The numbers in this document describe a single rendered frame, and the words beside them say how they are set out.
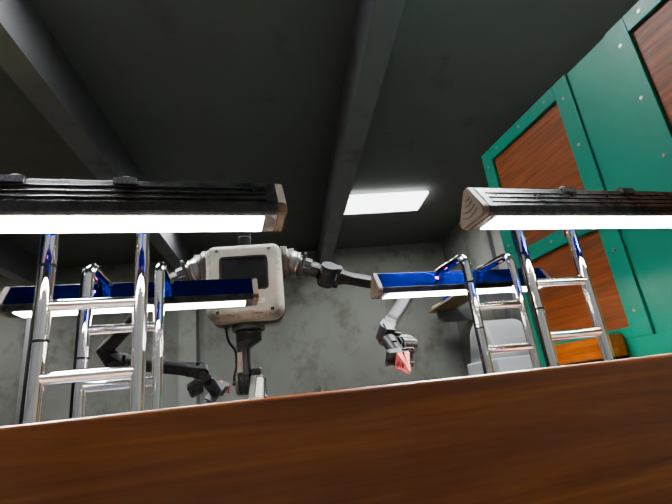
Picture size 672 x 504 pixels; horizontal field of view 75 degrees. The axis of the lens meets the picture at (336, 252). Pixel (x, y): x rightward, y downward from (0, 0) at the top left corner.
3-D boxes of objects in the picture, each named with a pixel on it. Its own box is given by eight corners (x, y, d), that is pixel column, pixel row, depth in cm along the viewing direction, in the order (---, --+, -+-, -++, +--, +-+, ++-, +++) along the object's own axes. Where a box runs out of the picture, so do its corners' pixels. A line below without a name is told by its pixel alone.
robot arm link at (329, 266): (404, 294, 214) (410, 276, 210) (411, 309, 202) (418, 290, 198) (316, 278, 206) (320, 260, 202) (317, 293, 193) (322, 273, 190)
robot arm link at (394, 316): (399, 301, 206) (406, 281, 202) (410, 306, 205) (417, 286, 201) (372, 343, 168) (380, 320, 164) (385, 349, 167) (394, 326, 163)
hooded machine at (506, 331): (575, 448, 460) (539, 310, 508) (515, 456, 451) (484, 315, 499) (534, 442, 538) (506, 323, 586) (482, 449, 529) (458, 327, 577)
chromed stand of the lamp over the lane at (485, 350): (456, 416, 127) (429, 270, 141) (515, 408, 132) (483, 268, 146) (493, 416, 109) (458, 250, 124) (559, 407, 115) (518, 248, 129)
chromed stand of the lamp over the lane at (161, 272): (85, 466, 101) (98, 281, 115) (176, 454, 106) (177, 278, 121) (56, 477, 84) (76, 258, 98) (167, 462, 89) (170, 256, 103)
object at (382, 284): (370, 299, 135) (367, 277, 137) (538, 290, 151) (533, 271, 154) (378, 293, 128) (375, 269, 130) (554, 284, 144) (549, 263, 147)
